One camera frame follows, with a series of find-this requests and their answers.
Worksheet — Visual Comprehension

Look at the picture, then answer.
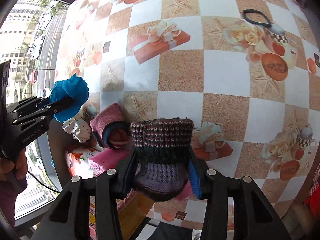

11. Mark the pink foam block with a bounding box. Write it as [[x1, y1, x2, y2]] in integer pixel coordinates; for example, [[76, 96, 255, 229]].
[[175, 181, 193, 201], [88, 148, 130, 176]]

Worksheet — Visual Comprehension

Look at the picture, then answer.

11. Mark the dark knitted sock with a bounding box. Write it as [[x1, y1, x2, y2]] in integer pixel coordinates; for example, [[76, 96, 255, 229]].
[[130, 118, 194, 202]]

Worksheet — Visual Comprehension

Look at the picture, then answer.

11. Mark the pink striped sock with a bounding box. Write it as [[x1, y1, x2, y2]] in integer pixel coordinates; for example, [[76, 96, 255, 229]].
[[90, 103, 129, 150]]

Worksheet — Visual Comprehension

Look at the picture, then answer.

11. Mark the blue cloth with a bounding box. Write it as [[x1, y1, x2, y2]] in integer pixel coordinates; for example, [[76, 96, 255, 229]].
[[49, 74, 89, 123]]

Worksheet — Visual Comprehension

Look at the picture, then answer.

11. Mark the white polka dot scrunchie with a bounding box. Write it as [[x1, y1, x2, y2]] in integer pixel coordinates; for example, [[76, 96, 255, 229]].
[[62, 118, 92, 143]]

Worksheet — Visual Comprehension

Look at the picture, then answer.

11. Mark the person left hand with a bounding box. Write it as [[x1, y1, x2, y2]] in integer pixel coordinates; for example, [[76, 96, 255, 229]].
[[0, 148, 28, 181]]

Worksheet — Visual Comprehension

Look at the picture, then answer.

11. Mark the red patterned carton box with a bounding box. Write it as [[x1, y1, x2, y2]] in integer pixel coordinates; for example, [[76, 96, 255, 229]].
[[64, 144, 156, 240]]

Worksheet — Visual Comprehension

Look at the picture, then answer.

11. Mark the grey white storage box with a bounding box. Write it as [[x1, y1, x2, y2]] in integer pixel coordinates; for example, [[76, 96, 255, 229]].
[[37, 119, 73, 191]]

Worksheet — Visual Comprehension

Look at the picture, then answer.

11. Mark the checkered patterned tablecloth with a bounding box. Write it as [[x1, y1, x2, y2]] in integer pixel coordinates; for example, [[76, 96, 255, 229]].
[[56, 0, 319, 216]]

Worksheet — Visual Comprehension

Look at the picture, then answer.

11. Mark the red checkered cloth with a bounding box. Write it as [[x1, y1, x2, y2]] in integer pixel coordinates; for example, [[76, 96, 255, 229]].
[[309, 164, 320, 196]]

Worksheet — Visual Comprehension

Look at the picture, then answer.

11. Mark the red embroidered cushion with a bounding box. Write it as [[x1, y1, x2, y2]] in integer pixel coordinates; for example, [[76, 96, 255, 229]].
[[304, 187, 320, 219]]

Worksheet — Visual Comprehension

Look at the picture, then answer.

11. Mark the black hair tie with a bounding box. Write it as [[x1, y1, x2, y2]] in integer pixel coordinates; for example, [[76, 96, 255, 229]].
[[242, 9, 272, 28]]

